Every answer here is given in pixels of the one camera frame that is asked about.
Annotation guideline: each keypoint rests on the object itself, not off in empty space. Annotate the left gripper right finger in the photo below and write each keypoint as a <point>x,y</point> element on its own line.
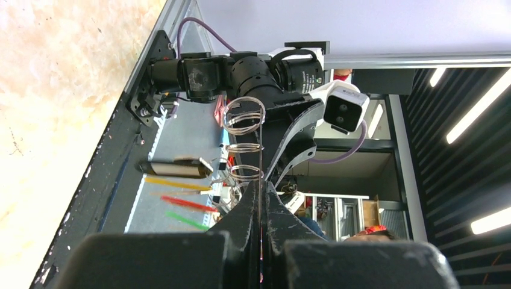
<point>295,257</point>

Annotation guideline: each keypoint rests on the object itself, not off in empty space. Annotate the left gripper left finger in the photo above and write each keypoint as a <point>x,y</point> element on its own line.
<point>225,256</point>

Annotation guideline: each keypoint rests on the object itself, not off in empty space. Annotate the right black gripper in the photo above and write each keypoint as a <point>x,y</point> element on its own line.
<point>271,129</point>

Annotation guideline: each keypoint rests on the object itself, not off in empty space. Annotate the green key tag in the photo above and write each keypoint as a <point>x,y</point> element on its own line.
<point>187,221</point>

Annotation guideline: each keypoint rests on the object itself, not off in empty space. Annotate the red key tag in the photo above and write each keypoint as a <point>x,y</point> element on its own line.
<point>188,204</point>

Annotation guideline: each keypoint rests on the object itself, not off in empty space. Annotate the metal key holder plate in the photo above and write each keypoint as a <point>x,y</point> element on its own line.
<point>243,119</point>

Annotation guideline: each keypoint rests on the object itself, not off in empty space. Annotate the silver black key fob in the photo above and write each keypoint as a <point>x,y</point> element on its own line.
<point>194,168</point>

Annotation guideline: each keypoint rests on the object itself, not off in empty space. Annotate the yellow key tag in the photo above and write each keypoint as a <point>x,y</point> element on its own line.
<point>166,182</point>

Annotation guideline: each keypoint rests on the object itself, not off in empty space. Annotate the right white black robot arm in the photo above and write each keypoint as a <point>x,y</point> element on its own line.
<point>202,77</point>

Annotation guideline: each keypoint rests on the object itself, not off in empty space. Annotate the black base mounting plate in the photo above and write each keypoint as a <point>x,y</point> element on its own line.
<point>104,197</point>

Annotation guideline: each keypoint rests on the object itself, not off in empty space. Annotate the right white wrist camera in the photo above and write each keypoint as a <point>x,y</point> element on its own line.
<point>345,105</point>

